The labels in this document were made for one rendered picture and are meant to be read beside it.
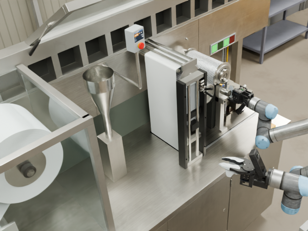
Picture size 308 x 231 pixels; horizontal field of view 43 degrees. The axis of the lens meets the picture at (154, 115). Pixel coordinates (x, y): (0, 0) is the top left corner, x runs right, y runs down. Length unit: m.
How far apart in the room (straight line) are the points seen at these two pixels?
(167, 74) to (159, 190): 0.59
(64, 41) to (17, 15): 1.63
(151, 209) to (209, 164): 0.43
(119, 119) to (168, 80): 0.44
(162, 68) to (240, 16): 0.95
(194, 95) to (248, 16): 1.07
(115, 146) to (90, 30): 0.58
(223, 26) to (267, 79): 2.04
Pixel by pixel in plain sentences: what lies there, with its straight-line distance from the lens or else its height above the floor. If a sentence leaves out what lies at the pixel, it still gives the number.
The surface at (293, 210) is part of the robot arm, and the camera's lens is 1.72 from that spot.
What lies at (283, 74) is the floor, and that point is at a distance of 4.72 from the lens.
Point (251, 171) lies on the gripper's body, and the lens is 1.63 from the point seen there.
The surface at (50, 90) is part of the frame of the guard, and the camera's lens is 1.55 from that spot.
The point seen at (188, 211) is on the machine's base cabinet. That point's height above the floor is 0.77.
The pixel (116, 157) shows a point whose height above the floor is 1.06.
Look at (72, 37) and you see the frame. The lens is 1.88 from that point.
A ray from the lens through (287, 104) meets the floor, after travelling 4.22.
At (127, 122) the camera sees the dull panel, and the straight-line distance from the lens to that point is 2.31.
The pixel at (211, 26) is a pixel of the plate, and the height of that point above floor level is 1.35.
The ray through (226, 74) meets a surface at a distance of 2.21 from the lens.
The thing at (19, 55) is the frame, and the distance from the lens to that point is 1.79.
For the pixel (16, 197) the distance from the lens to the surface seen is 1.39.
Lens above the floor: 2.40
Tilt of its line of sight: 37 degrees down
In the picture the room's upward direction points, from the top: 5 degrees counter-clockwise
